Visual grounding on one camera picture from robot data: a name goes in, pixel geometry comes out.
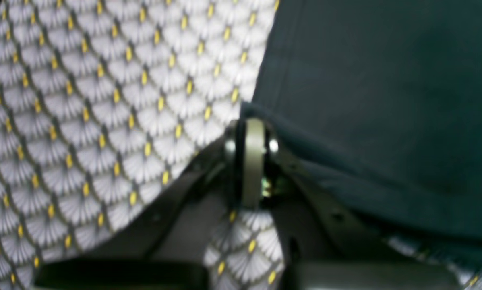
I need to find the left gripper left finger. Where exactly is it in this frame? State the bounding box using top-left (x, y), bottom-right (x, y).
top-left (33, 121), bottom-right (239, 290)

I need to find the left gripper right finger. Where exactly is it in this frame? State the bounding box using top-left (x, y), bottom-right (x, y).
top-left (243, 118), bottom-right (460, 290)

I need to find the dark navy T-shirt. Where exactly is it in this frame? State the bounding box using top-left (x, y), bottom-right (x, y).
top-left (241, 0), bottom-right (482, 275)

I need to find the fan-patterned tablecloth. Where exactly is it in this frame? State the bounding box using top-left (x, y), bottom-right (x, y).
top-left (0, 0), bottom-right (482, 290)

